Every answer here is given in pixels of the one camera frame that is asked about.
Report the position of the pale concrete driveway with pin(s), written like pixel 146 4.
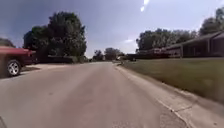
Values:
pixel 43 66

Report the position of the small distant tree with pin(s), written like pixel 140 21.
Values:
pixel 111 53
pixel 98 55

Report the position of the green grass lawn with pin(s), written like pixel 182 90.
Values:
pixel 186 71

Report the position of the pale concrete gutter strip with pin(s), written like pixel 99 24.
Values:
pixel 166 96

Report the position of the grey asphalt road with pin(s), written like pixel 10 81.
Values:
pixel 90 96

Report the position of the red vehicle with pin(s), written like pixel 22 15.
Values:
pixel 15 60

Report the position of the row of trees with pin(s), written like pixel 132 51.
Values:
pixel 163 39

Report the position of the low house with dark roof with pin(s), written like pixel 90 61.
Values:
pixel 200 46

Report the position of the large dark green tree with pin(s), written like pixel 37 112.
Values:
pixel 61 36

